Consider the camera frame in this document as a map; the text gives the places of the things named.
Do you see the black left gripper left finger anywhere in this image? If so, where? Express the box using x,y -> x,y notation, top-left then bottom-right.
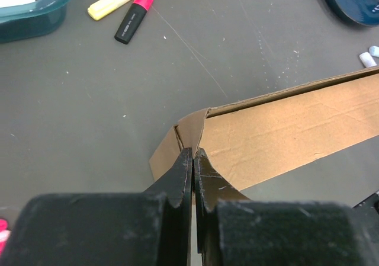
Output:
1,148 -> 193,265

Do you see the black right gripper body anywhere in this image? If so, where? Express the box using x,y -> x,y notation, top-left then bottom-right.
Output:
353,191 -> 378,216

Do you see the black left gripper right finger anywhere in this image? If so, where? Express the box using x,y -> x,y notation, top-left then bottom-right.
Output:
194,149 -> 378,265

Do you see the brown cardboard box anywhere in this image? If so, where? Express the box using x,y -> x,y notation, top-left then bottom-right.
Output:
149,68 -> 378,190

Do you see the grey orange pen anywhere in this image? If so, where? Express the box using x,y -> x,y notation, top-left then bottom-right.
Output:
359,52 -> 377,68

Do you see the pink plush flower toy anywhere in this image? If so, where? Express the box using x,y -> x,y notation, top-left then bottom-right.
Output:
0,219 -> 11,254

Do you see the light blue pen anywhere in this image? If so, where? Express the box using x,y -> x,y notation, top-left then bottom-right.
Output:
368,46 -> 379,58

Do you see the yellow highlighter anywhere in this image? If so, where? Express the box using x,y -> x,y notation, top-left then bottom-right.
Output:
87,0 -> 131,21

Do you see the black pink highlighter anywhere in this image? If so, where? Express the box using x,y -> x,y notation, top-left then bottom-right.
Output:
114,0 -> 154,44

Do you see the teal plastic bin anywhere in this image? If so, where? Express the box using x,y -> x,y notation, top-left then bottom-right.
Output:
1,0 -> 70,43

